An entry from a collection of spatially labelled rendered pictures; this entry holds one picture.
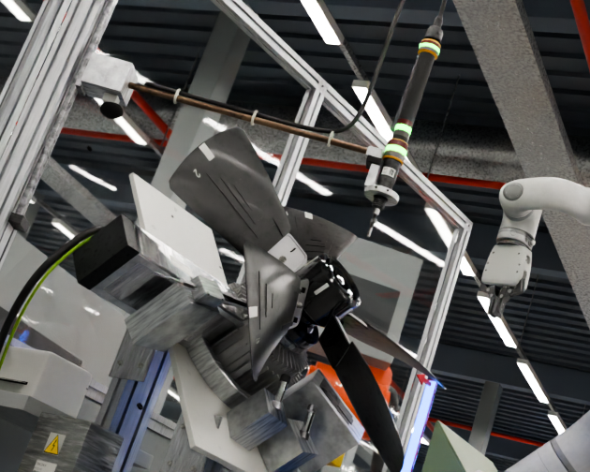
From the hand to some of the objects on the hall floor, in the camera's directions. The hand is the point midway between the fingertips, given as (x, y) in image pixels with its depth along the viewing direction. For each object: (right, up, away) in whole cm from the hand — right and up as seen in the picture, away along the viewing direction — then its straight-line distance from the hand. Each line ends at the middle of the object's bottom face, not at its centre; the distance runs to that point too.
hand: (495, 308), depth 268 cm
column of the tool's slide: (-142, -85, -70) cm, 180 cm away
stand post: (-107, -98, -68) cm, 160 cm away
